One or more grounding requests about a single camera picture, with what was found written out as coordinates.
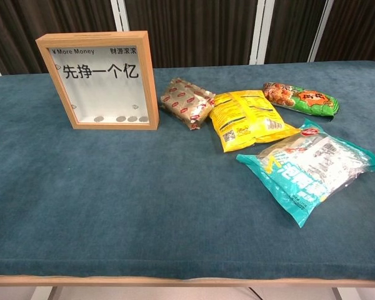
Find gold snack pack red logos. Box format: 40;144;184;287
160;77;216;131

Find yellow chip bag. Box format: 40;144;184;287
207;89;302;154

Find blue table cloth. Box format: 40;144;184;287
0;60;375;281

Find dark slatted room divider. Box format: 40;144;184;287
0;0;375;76

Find teal noodle pack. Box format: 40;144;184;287
236;117;375;228

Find green and orange snack pack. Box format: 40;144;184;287
261;81;341;117

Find wooden table with metal legs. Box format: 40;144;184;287
0;274;375;300

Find wooden frame money box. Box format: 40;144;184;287
35;30;160;131

